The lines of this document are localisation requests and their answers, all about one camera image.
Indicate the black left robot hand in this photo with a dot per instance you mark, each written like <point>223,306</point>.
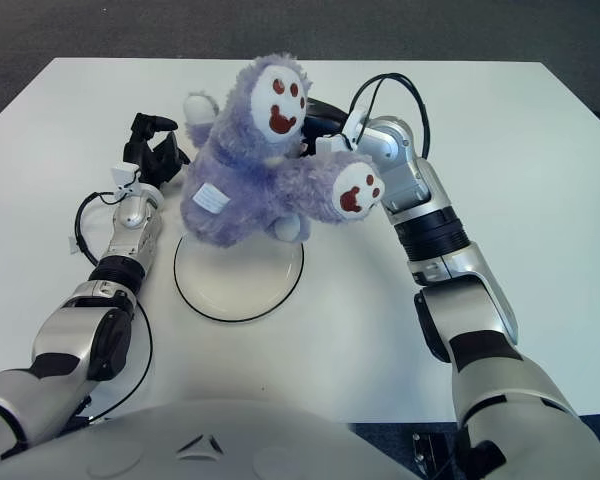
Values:
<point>150,160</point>

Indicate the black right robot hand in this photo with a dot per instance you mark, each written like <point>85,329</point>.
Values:
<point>325,122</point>

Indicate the purple plush bunny doll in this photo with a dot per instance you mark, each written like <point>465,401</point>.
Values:
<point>250,190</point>

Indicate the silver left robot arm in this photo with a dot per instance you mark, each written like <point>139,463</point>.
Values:
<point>130,235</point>

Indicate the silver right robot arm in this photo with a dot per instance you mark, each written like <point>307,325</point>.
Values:
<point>455,265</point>

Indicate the white plate with black rim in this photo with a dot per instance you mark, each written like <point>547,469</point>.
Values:
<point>240,285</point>

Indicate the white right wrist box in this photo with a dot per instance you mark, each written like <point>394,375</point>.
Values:
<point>330,147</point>

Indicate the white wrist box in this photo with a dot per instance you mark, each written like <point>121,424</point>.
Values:
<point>330,147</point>
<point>124,175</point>

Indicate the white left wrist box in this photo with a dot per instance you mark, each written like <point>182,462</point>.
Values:
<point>124,175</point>

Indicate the grey robot torso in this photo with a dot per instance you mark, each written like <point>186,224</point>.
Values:
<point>205,450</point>

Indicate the black metal bracket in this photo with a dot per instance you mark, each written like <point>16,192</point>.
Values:
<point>430,457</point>

